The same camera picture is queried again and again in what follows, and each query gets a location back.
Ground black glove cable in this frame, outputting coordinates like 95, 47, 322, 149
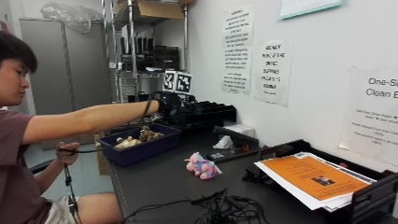
56, 91, 167, 218

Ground black desk organizer trays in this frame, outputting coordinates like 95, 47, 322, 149
179, 100, 237, 131

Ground brown soft toy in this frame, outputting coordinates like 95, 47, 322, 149
139, 125, 165, 143

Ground white marker cube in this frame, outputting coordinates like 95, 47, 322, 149
161, 70, 194, 95

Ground crumpled white tissue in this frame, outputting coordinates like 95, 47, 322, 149
212, 134, 236, 150

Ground dark blue plastic bin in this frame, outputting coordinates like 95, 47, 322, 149
97, 123, 183, 168

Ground beige soft toy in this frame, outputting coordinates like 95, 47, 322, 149
113, 135, 144, 150

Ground the person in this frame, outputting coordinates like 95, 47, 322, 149
0, 30, 124, 224

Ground white box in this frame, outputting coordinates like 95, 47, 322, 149
222, 123, 256, 138

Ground pink soft toy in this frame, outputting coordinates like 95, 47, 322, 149
184, 151, 224, 181

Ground black equipment on shelf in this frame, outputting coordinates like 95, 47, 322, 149
121, 36, 181, 73

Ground grey metal cabinet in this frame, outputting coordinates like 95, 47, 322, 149
17, 18, 113, 116

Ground cardboard box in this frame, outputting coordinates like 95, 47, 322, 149
113, 0, 196, 23

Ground paper stack with orange sheet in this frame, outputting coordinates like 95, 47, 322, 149
254, 151, 378, 213

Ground clear plastic bag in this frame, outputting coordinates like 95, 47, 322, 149
39, 2, 104, 35

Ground teal framed whiteboard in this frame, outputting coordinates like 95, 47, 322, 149
277, 0, 346, 21

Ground black paper tray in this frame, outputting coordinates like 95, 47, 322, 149
241, 138, 398, 224

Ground metal wire shelf rack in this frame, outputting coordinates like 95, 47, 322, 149
101, 0, 191, 104

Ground tall printed wall notice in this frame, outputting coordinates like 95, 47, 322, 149
220, 5, 256, 95

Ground short printed wall notice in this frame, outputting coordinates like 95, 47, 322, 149
254, 39, 294, 107

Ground tangle of black cables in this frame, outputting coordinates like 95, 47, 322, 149
117, 188, 272, 224

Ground large printed wall notice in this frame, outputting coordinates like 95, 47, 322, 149
338, 64, 398, 167

